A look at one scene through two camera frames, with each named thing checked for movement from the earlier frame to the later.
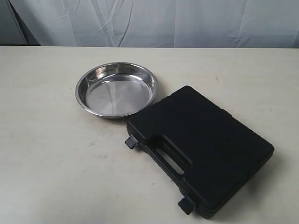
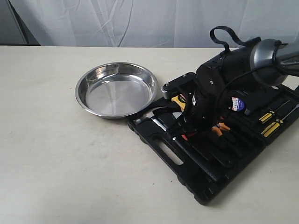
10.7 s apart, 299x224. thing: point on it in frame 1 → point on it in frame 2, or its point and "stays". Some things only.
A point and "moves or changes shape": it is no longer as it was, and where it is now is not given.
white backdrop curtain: (270, 24) stays
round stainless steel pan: (115, 90) stays
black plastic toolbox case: (220, 153) moves or changes shape
